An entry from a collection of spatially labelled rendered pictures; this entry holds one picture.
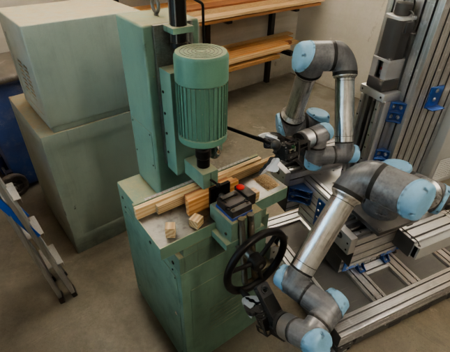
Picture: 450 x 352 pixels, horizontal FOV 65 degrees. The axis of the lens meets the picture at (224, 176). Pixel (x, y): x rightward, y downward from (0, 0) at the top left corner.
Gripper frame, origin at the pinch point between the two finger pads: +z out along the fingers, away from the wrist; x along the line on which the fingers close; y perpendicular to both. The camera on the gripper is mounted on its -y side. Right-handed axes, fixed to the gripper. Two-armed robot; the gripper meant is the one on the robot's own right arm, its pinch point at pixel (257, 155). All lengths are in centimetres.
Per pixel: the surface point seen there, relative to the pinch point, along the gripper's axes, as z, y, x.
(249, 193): 6.3, 2.7, 12.2
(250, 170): -11.4, -18.3, 17.3
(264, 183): -11.4, -9.4, 19.8
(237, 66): -158, -218, 22
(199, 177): 15.8, -15.1, 9.2
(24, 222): 75, -81, 37
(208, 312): 21, -12, 75
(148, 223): 38.4, -16.9, 20.2
